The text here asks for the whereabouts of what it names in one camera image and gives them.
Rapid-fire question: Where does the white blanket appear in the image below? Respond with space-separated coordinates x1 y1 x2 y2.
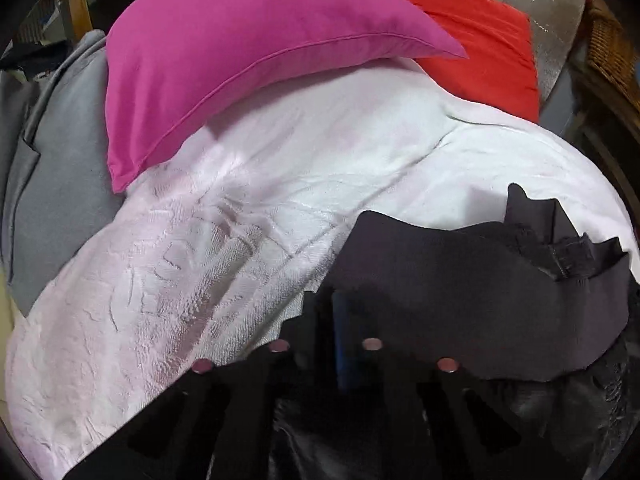
0 54 637 480

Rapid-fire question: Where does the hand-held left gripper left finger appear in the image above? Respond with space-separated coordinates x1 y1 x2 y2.
65 289 342 480

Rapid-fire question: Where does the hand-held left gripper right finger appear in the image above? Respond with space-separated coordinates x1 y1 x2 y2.
334 291 552 480

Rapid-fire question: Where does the pink pillow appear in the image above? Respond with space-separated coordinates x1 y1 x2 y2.
105 0 469 194

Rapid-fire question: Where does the grey garment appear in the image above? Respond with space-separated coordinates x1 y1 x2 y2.
0 29 127 317

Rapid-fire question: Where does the red pillow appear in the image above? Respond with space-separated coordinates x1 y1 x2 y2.
396 0 542 124

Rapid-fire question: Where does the wicker basket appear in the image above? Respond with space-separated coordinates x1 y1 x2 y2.
584 0 640 112

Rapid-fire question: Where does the black puffer jacket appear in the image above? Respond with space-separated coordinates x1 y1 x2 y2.
270 182 640 480

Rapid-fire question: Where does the wooden chair frame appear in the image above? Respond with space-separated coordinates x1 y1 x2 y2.
56 0 177 47

